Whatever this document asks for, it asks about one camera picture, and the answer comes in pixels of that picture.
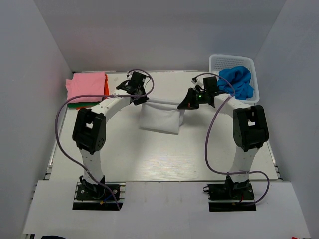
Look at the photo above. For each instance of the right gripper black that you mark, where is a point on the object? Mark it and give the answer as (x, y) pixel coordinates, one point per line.
(189, 103)

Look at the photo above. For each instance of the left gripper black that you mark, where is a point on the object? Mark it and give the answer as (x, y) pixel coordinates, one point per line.
(140, 100)

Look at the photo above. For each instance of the white t shirt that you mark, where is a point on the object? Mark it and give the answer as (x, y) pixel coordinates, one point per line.
(161, 116)

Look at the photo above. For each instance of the blue t shirt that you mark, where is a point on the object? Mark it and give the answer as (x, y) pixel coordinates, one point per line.
(236, 79)

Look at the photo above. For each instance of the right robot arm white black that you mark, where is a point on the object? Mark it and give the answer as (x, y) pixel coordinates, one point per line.
(250, 129)

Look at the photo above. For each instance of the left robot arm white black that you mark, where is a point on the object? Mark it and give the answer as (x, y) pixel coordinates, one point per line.
(90, 127)

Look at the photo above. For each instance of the white plastic basket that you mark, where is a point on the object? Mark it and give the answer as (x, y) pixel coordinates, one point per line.
(218, 62)

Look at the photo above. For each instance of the pink folded t shirt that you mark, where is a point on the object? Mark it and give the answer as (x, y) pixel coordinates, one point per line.
(85, 84)

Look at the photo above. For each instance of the green folded t shirt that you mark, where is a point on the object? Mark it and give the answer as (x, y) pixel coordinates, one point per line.
(79, 105)

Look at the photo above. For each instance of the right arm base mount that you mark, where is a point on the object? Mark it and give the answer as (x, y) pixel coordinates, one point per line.
(220, 199)

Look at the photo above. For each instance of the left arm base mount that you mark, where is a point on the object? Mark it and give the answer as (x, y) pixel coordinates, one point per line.
(86, 200)

